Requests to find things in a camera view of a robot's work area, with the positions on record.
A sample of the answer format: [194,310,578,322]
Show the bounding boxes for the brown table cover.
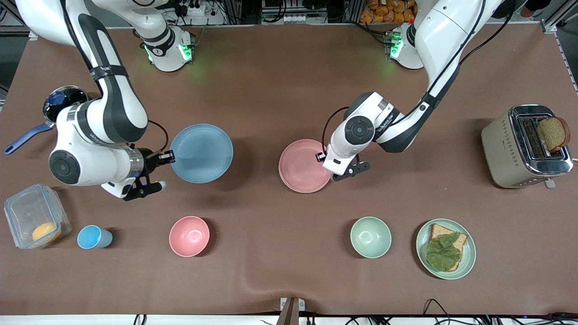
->
[0,22,578,316]

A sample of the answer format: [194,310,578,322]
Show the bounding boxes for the pink bowl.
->
[169,216,210,258]

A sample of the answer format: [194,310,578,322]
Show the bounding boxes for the blue cup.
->
[77,225,113,250]

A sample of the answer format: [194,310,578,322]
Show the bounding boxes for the green plate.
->
[416,218,477,280]

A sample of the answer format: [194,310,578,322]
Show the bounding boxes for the blue plate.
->
[169,124,234,184]

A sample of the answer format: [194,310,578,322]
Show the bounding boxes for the beige plate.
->
[280,178,333,194]

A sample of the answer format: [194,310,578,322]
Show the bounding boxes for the aluminium frame profile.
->
[0,13,39,42]
[540,0,578,35]

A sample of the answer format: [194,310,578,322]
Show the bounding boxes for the black pot with blue handle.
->
[4,85,92,155]

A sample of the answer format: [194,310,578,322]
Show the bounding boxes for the green lettuce leaf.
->
[426,232,462,272]

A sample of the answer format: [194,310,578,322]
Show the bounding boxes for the beige chrome toaster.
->
[480,104,574,189]

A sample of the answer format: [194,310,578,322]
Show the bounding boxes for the brown toast slice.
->
[536,116,572,153]

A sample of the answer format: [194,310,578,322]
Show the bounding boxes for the bread slice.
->
[427,223,468,272]

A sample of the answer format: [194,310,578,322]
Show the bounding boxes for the orange snack bag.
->
[359,0,417,24]

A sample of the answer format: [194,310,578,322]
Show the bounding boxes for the metal table clamp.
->
[279,297,306,325]

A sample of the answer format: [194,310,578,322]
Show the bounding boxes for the clear plastic container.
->
[4,183,72,250]

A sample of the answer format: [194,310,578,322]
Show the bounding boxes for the pink plate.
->
[279,139,333,192]

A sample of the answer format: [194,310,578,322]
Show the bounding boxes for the yellow round food piece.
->
[32,221,62,243]

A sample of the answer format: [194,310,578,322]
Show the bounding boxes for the black looped cable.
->
[422,298,453,319]

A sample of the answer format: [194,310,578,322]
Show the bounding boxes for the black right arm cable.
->
[147,119,170,158]

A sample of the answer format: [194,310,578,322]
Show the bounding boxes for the green bowl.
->
[350,217,392,259]

